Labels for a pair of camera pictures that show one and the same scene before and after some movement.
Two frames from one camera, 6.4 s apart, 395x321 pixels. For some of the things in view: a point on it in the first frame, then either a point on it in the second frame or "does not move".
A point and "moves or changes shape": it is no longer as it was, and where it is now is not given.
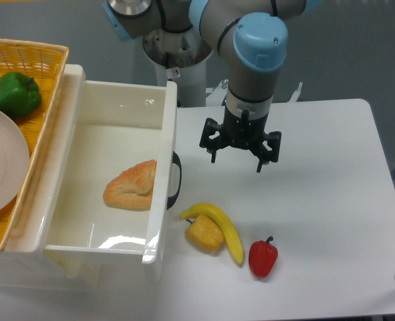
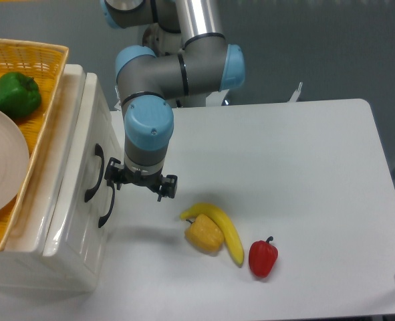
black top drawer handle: x=177 y=160 → x=99 y=152
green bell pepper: x=16 y=94 does not move
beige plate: x=6 y=162 does not move
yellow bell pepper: x=204 y=235 does not move
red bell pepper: x=262 y=256 does not move
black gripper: x=242 y=133 → x=118 y=173
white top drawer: x=109 y=178 moves or changes shape
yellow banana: x=218 y=215 does not move
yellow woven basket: x=46 y=61 does not move
